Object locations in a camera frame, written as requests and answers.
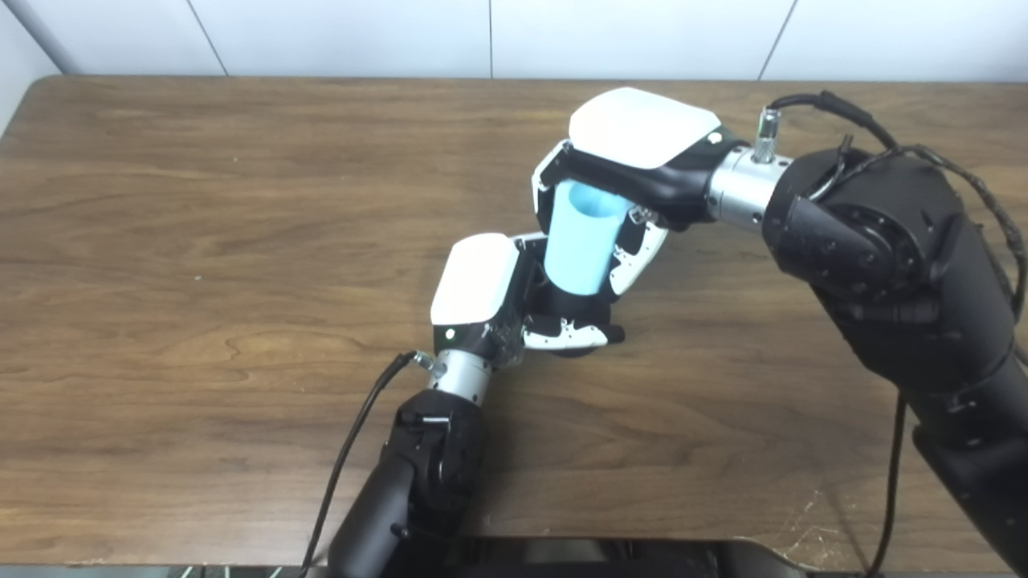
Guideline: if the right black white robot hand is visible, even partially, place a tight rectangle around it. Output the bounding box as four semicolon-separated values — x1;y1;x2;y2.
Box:
531;87;752;296

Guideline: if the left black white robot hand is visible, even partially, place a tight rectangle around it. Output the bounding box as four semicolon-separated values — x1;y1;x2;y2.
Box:
430;232;626;370

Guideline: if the black flared nozzle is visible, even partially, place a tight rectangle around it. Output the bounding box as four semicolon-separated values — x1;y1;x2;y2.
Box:
530;273;619;359

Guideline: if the light blue cylinder cup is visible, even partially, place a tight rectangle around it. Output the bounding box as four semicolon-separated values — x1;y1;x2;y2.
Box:
544;179;635;296

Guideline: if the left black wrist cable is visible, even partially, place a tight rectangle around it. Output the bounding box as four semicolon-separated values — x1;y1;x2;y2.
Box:
299;351;434;578

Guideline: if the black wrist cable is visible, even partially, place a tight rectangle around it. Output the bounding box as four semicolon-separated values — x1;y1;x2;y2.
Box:
755;91;1028;578
299;351;434;578

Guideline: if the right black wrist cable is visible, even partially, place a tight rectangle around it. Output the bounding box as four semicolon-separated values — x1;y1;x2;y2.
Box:
755;91;1028;578

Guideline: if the grey corner post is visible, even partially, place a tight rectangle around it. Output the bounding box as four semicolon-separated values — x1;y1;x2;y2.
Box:
4;0;81;75

